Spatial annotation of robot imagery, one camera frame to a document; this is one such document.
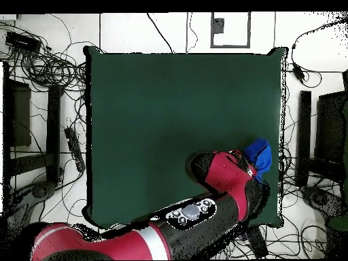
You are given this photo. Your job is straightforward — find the blue shirt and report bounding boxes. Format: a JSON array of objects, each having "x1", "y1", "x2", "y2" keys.
[{"x1": 242, "y1": 137, "x2": 273, "y2": 184}]

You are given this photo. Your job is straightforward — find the grey stand base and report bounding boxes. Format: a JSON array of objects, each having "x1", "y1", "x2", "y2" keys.
[
  {"x1": 300, "y1": 186, "x2": 347, "y2": 218},
  {"x1": 5, "y1": 180, "x2": 58, "y2": 226}
]

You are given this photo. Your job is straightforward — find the long black power strip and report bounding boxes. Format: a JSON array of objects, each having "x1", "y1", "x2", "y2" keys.
[{"x1": 245, "y1": 225, "x2": 270, "y2": 259}]

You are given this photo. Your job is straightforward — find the dark green table cloth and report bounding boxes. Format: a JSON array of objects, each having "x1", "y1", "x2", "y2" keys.
[{"x1": 82, "y1": 45, "x2": 288, "y2": 229}]

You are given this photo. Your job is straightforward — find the tangled black cables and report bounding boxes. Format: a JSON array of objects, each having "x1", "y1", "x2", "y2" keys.
[{"x1": 0, "y1": 21, "x2": 88, "y2": 93}]

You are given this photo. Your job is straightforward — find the black metal stand frame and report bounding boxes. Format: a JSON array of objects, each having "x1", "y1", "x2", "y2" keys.
[
  {"x1": 2, "y1": 61, "x2": 62, "y2": 188},
  {"x1": 295, "y1": 69, "x2": 348, "y2": 188}
]

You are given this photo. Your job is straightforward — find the small dark grey square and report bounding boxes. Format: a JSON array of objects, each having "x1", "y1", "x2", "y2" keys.
[{"x1": 211, "y1": 17, "x2": 226, "y2": 34}]

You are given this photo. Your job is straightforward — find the black electronics box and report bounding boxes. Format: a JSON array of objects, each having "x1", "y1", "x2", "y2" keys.
[{"x1": 5, "y1": 31, "x2": 42, "y2": 54}]

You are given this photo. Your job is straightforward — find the black power adapter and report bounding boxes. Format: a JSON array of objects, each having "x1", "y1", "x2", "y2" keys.
[{"x1": 292, "y1": 63, "x2": 305, "y2": 82}]

